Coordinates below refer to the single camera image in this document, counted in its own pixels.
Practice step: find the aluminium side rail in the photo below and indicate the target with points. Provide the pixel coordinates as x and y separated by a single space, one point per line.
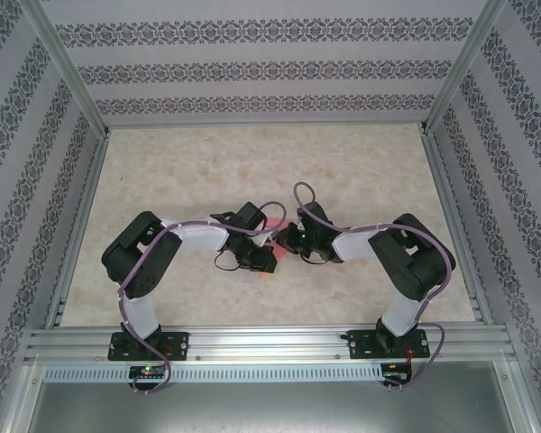
82 225
446 189

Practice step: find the controller circuit board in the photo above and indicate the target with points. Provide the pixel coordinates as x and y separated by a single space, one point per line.
146 372
394 371

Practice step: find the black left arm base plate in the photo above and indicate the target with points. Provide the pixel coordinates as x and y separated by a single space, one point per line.
178 345

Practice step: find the aluminium frame post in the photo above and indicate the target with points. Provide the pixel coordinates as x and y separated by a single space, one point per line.
70 67
462 67

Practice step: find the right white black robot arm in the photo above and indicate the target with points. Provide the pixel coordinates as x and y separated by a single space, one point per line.
356 245

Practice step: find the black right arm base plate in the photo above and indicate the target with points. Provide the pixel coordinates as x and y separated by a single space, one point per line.
360 345

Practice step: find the grey metal panel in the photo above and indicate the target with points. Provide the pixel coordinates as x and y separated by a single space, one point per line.
270 410

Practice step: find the right controller circuit board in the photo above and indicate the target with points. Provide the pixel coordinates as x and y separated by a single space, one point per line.
394 371

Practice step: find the pink paper sheet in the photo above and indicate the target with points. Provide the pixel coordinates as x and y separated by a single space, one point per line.
275 224

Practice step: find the left controller circuit board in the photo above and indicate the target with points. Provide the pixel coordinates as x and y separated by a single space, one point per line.
146 372

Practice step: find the aluminium mounting rail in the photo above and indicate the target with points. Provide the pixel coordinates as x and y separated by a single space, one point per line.
270 345

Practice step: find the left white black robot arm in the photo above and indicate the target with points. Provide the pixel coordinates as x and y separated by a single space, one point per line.
198 236

